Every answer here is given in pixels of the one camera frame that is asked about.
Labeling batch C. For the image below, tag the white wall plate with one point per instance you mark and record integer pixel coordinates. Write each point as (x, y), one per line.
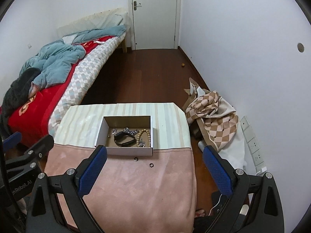
(249, 134)
(245, 122)

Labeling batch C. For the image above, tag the wooden bed frame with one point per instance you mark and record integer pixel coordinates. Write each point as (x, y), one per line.
(125, 46)

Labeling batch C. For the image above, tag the small pink cloth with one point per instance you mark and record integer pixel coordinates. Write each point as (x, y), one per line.
(34, 89)

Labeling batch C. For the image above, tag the dark fuzzy cloth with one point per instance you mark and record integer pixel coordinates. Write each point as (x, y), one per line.
(17, 87)

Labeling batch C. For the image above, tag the white grey checkered quilt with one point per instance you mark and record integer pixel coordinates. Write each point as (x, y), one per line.
(85, 72)

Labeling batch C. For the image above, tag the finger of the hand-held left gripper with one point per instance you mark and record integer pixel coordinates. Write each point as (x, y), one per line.
(31, 155)
(12, 139)

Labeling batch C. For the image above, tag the white pillow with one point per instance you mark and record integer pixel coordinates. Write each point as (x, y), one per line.
(69, 38)

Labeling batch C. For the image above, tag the white covered headboard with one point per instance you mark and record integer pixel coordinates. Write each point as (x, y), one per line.
(92, 21)

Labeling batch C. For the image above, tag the white door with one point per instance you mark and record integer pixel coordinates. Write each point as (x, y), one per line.
(155, 17)

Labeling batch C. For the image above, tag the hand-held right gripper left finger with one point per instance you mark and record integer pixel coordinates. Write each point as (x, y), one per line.
(93, 170)

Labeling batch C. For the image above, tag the beige checkered cloth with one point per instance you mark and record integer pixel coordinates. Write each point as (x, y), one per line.
(213, 116)

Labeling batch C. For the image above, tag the white cardboard box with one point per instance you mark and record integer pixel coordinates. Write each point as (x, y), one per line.
(126, 151)

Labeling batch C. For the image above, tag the bed with red blanket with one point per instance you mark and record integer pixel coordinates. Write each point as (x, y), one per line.
(38, 111)

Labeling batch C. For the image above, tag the white wall socket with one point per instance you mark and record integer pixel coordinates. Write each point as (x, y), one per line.
(254, 146)
(259, 159)

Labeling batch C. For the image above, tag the black fitness band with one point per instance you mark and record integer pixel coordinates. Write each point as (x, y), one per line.
(119, 136)

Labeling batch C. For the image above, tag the white charger plug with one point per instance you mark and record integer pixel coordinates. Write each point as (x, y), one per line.
(262, 171)

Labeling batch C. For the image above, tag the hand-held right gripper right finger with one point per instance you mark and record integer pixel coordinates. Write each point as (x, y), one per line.
(217, 172)

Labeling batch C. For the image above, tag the blue quilt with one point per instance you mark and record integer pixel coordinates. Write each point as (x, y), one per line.
(60, 60)

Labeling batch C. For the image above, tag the pink and striped tablecloth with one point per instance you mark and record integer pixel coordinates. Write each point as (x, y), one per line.
(133, 194)

